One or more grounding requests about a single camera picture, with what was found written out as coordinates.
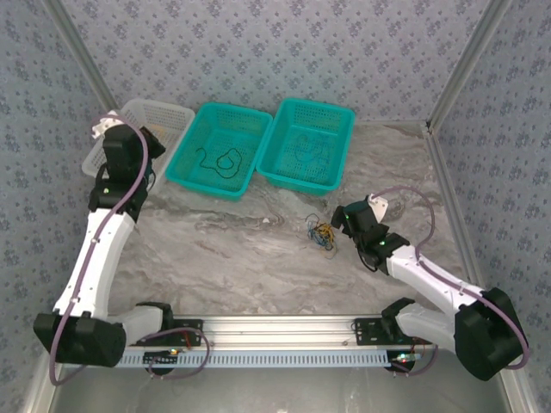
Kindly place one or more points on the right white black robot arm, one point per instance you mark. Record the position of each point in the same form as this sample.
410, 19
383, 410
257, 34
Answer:
422, 279

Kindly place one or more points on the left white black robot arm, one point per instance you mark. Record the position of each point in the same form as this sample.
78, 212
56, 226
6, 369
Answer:
107, 254

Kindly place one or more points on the white perforated plastic basket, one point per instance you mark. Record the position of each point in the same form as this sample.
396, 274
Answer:
172, 120

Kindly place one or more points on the teal perforated plastic basket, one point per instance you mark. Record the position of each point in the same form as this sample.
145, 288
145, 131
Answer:
310, 116
215, 129

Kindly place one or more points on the small black controller board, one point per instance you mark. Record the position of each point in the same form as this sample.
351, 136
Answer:
161, 357
402, 358

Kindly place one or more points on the grey metal lower panel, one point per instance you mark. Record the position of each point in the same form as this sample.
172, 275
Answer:
275, 391

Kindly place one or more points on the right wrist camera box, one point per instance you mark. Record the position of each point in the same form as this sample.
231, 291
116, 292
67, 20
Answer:
379, 208

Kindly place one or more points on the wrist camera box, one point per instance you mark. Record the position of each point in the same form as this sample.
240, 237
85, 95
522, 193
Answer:
379, 208
105, 125

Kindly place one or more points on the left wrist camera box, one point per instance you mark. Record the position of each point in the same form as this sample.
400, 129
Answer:
105, 125

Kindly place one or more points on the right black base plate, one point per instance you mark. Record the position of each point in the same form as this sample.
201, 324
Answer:
366, 331

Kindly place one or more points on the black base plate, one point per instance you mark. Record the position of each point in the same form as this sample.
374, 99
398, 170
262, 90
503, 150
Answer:
366, 331
193, 327

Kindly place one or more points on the aluminium side rail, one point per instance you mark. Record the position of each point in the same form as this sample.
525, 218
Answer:
454, 206

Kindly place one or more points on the aluminium frame post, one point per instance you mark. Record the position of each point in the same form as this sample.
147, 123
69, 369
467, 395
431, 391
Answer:
84, 56
469, 60

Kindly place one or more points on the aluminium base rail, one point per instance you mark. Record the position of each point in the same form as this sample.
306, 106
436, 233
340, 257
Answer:
275, 329

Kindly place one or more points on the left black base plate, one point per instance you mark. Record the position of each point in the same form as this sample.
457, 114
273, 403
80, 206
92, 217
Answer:
193, 327

